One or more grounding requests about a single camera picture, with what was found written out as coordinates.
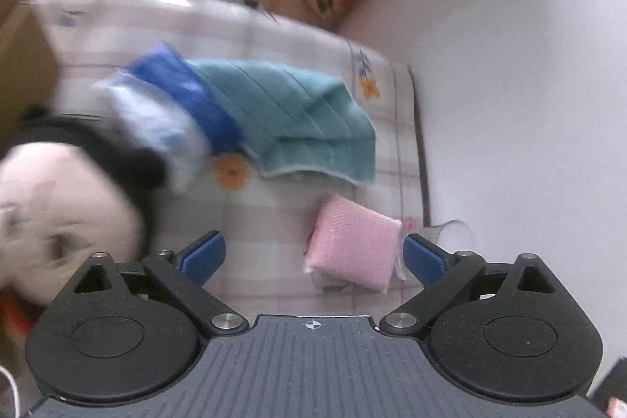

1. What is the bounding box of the black-haired doll plush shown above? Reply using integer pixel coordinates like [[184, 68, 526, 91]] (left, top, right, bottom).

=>
[[1, 114, 167, 307]]

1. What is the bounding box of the white cable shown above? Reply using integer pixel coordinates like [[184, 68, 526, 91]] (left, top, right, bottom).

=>
[[0, 365, 22, 418]]

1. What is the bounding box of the pink knitted cloth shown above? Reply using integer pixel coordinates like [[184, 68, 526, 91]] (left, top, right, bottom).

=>
[[304, 195, 403, 294]]

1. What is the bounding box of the blue white wet-wipes pack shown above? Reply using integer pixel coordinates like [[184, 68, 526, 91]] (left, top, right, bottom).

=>
[[96, 43, 243, 194]]

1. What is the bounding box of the teal microfiber towel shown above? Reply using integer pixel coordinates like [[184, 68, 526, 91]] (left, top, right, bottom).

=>
[[188, 58, 376, 185]]

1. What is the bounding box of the checked floral bed sheet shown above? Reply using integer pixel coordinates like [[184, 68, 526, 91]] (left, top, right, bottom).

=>
[[30, 0, 423, 318]]

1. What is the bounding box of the brown cardboard box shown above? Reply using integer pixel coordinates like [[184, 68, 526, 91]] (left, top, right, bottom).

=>
[[0, 0, 60, 143]]

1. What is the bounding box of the clear glass bowl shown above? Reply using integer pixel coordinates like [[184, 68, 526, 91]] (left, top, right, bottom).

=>
[[402, 220, 475, 285]]

